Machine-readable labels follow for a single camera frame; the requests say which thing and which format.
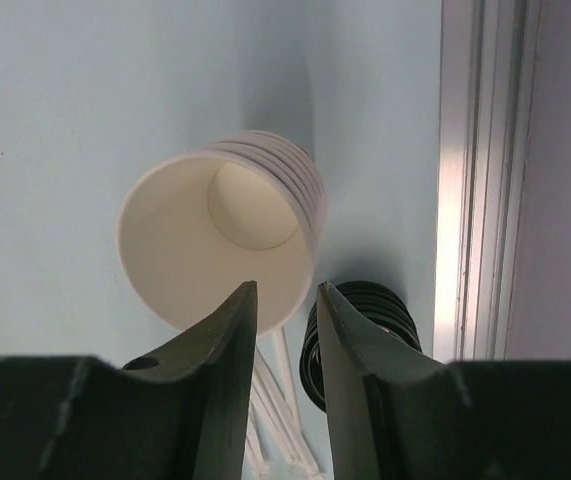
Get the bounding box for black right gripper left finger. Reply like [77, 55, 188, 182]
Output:
[0, 281, 258, 479]

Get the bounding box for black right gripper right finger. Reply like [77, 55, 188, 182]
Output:
[317, 283, 571, 479]

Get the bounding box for stack of black lids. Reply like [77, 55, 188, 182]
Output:
[299, 280, 422, 412]

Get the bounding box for stacked paper cups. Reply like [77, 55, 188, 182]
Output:
[116, 130, 327, 335]

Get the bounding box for aluminium frame rail right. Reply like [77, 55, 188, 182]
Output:
[433, 1, 542, 362]

